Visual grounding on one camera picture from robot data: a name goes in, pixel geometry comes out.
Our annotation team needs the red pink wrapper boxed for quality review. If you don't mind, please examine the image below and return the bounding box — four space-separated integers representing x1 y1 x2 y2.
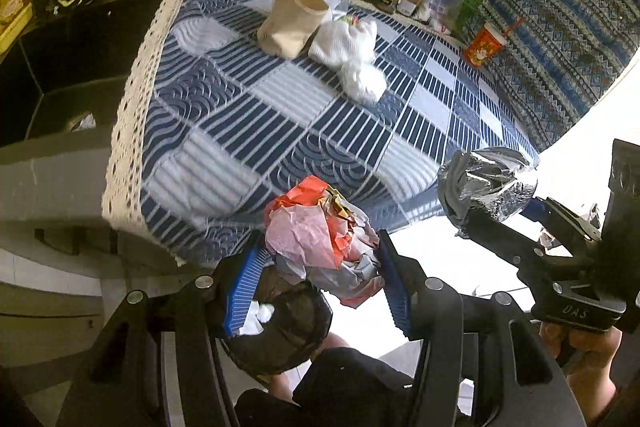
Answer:
264 176 384 308

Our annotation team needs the beige paper cup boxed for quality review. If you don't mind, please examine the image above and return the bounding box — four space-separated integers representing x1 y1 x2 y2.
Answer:
257 0 330 60

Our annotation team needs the white tissue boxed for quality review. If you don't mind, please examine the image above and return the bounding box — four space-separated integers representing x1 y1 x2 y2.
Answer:
338 62 387 105

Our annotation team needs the black lined trash bin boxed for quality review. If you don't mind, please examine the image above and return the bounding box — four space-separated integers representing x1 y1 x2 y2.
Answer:
222 267 333 378

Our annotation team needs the person's right hand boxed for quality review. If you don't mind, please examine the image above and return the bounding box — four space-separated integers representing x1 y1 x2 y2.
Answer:
539 322 623 425

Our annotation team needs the blue white patterned tablecloth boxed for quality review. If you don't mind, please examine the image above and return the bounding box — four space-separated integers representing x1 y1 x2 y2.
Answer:
102 0 538 267

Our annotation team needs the white crumpled towel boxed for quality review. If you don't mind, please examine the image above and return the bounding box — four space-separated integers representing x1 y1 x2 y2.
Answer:
308 16 378 70

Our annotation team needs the red paper drink cup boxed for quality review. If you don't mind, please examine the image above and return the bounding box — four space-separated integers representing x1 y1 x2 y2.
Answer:
463 17 524 68

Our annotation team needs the small glass jar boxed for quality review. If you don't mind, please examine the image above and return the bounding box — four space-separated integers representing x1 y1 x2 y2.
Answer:
397 0 421 17

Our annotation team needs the blue white plastic bag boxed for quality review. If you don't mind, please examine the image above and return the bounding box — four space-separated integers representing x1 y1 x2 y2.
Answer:
426 0 464 35

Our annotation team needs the green plastic bag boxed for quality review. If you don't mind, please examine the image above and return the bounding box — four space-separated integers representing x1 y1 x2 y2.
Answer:
451 0 494 36

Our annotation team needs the yellow dish soap pack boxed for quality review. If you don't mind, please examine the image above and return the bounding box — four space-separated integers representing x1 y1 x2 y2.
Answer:
0 0 34 54

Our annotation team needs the blue patterned wall cloth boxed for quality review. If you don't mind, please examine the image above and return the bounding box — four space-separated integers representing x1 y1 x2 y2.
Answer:
461 0 639 152

